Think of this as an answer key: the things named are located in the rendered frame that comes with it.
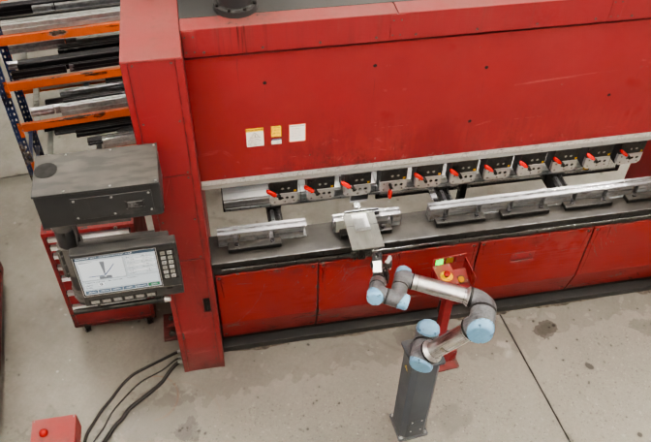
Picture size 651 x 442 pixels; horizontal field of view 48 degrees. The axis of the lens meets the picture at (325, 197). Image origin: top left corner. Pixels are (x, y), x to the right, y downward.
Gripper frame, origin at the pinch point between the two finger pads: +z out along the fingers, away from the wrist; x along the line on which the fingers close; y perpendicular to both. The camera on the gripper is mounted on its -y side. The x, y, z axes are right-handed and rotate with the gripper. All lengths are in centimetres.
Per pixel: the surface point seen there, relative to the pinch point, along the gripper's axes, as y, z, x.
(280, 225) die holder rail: 4, 43, -64
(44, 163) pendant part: -80, -60, -126
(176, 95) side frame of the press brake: -96, -31, -75
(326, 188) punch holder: -19, 40, -33
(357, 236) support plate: 10.7, 41.0, -19.8
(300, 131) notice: -59, 22, -38
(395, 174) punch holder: -20, 52, 2
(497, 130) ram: -38, 64, 57
